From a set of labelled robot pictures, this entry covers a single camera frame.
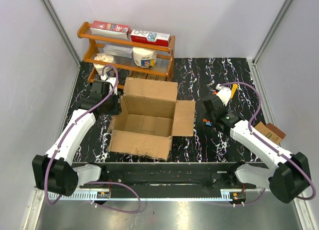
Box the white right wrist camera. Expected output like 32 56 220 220
216 84 232 106

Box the red white toothpaste box right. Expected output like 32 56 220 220
130 29 170 47

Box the tan carton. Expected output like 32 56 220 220
147 74 166 81
129 71 148 79

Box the tan carton right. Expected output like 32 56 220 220
147 74 166 81

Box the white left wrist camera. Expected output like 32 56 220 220
101 75 116 91

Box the brown cardboard express box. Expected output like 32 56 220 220
109 77 195 160

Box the tan carton left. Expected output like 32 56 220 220
129 71 148 79

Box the white cup middle shelf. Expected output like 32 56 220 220
133 47 157 68

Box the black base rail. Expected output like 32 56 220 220
72 162 257 200

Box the orange wooden shelf rack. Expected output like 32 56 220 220
77 22 175 89

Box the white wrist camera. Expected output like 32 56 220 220
101 75 116 91
216 84 232 106

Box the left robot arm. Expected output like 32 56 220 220
32 77 121 197

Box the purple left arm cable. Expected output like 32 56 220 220
44 64 119 206

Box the yellow utility knife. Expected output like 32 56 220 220
230 84 238 99

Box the grey flat box on shelf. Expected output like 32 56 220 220
103 44 133 58

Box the red toothpaste box left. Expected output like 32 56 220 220
90 20 131 40

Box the brown sponge pack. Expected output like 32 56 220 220
255 122 286 145

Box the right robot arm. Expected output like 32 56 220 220
202 94 311 204

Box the white cup lower left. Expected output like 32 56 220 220
93 53 115 80

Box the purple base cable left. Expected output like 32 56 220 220
87 181 142 214

